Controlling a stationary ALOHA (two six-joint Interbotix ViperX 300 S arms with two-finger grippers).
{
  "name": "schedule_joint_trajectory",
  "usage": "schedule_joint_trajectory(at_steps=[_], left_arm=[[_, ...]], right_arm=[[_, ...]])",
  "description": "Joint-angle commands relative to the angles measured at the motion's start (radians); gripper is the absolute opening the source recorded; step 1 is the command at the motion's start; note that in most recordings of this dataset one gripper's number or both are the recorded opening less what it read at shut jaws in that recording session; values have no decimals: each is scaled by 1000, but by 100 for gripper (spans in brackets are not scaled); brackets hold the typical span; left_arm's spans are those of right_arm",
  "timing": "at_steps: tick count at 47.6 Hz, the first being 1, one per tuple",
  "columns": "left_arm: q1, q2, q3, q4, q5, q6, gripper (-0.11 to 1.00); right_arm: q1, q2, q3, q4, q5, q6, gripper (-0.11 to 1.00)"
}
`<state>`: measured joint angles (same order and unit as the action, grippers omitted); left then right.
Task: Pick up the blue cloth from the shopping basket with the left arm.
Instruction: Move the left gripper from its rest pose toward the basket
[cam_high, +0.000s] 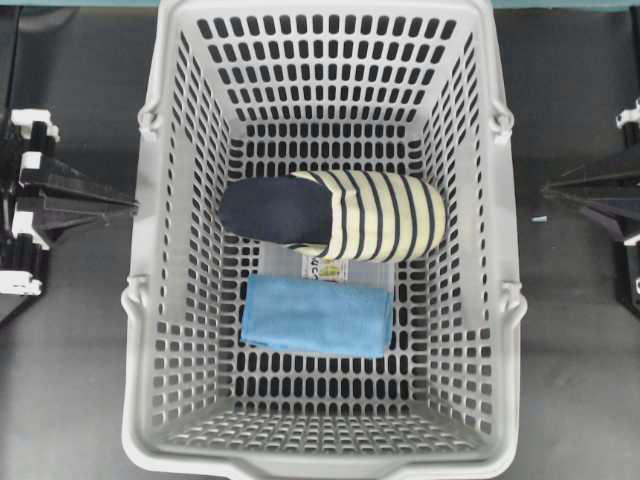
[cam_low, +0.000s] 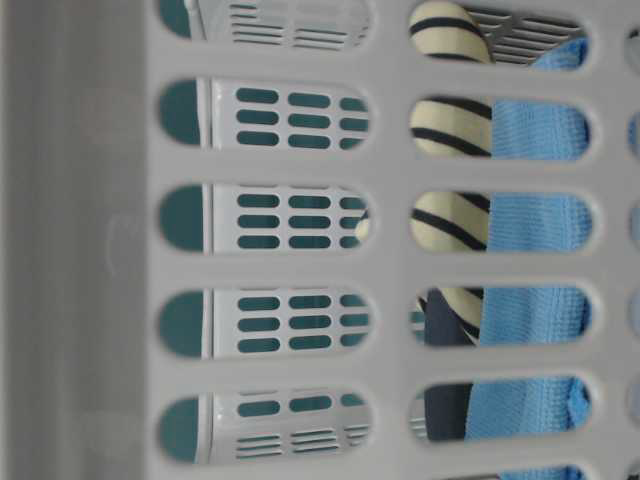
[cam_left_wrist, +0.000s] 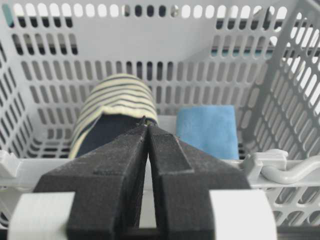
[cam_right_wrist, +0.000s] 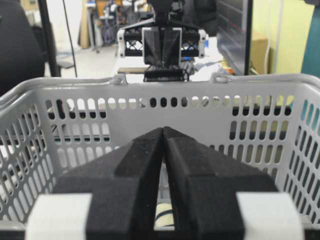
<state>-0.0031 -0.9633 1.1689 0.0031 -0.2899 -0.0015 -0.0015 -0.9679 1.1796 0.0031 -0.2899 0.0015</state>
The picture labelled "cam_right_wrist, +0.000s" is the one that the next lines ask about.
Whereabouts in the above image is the opposite right gripper black finger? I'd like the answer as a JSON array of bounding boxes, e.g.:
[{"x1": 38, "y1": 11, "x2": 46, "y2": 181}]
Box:
[
  {"x1": 142, "y1": 27, "x2": 164, "y2": 66},
  {"x1": 163, "y1": 27, "x2": 182, "y2": 66}
]

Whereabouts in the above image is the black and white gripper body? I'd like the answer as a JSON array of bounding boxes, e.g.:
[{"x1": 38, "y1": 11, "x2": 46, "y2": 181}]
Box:
[{"x1": 117, "y1": 19, "x2": 207, "y2": 82}]

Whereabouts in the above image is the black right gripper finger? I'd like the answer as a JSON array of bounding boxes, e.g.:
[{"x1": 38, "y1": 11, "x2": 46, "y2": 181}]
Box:
[
  {"x1": 162, "y1": 126, "x2": 306, "y2": 240},
  {"x1": 25, "y1": 128, "x2": 164, "y2": 240}
]

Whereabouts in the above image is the white cloth with black stripes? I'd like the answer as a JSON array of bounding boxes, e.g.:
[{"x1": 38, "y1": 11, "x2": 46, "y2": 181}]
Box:
[{"x1": 154, "y1": 201, "x2": 175, "y2": 230}]

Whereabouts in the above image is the grey plastic shopping basket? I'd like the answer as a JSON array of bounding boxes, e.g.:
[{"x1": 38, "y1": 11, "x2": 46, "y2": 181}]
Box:
[{"x1": 0, "y1": 73, "x2": 320, "y2": 240}]

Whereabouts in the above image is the black monitor screen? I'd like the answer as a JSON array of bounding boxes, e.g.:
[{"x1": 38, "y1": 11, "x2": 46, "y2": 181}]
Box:
[{"x1": 216, "y1": 0, "x2": 254, "y2": 76}]

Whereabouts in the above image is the black vertical pole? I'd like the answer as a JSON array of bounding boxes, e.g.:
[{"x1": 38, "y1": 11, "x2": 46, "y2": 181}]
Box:
[{"x1": 37, "y1": 0, "x2": 61, "y2": 77}]

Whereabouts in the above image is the cardboard box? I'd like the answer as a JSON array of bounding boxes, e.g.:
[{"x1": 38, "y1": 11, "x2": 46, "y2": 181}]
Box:
[{"x1": 250, "y1": 30, "x2": 269, "y2": 75}]

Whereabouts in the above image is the black office chair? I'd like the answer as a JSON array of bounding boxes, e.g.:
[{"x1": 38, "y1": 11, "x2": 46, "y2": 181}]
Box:
[{"x1": 0, "y1": 0, "x2": 45, "y2": 95}]

